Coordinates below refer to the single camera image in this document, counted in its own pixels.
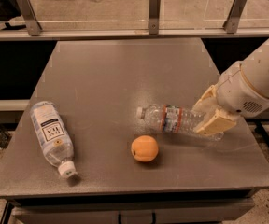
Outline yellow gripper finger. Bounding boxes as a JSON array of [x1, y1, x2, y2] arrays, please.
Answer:
[[193, 107, 237, 136], [192, 85, 218, 116]]

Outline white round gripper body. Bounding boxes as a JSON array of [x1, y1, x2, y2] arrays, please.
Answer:
[[216, 62, 269, 118]]

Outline clear ribbed water bottle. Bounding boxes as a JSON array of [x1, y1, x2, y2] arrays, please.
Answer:
[[136, 104, 223, 141]]

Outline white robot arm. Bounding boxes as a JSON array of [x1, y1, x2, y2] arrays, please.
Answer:
[[192, 38, 269, 136]]

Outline white labelled tea bottle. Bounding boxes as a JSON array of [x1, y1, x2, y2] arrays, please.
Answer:
[[30, 101, 77, 178]]

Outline orange fruit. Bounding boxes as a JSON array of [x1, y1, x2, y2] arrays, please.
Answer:
[[131, 135, 159, 162]]

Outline grey table base cabinet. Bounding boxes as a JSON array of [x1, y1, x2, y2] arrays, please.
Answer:
[[9, 190, 254, 224]]

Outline right metal bracket post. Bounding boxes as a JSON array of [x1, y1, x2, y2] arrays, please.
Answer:
[[223, 0, 247, 34]]

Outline metal bracket post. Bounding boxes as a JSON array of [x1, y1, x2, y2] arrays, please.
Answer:
[[149, 0, 161, 35], [223, 0, 247, 34], [16, 0, 42, 36]]

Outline middle metal bracket post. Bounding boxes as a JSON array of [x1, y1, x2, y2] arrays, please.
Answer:
[[149, 0, 161, 35]]

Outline left metal bracket post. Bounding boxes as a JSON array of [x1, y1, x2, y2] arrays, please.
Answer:
[[16, 0, 42, 36]]

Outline horizontal metal rail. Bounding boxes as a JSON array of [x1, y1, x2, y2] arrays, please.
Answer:
[[0, 28, 269, 41]]

